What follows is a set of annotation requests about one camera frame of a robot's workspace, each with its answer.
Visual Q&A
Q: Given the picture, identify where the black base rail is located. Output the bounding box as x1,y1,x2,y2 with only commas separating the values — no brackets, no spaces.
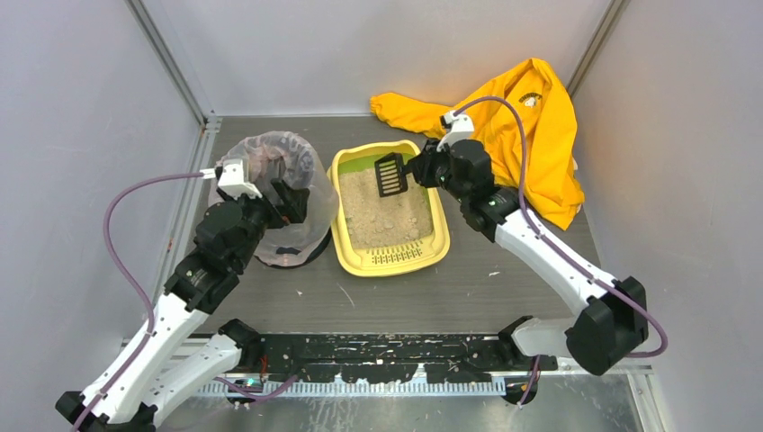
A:
223,333,558,398

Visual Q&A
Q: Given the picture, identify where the yellow sweatshirt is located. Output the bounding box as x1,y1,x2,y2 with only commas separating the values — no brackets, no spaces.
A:
370,58,585,230

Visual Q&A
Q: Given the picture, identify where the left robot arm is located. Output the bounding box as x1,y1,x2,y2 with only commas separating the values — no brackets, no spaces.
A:
56,180,310,431

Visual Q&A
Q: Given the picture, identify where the cat litter sand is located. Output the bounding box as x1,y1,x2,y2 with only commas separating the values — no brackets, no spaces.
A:
339,168,434,249

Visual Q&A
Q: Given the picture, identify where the black litter scoop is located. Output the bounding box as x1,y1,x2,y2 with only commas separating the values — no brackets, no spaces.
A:
373,152,408,198

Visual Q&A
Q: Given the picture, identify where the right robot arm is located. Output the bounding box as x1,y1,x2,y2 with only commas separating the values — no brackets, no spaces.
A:
393,139,649,376

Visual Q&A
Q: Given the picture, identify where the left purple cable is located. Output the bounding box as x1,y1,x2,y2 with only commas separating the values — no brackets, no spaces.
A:
70,169,217,432

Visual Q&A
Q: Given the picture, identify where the yellow green litter box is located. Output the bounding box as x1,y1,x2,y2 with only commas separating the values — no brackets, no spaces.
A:
327,139,450,277

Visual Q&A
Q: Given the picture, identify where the bin with pink bag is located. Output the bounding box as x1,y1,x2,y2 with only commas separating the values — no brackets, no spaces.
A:
215,131,339,269

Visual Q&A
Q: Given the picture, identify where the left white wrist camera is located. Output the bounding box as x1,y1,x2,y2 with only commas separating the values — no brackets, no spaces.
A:
200,158,263,200

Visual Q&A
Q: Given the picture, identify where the purple cable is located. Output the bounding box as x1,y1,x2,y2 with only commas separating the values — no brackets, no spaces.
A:
70,169,217,432
450,94,669,407

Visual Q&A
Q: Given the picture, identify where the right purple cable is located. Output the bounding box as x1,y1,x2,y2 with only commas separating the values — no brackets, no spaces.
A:
450,94,669,407

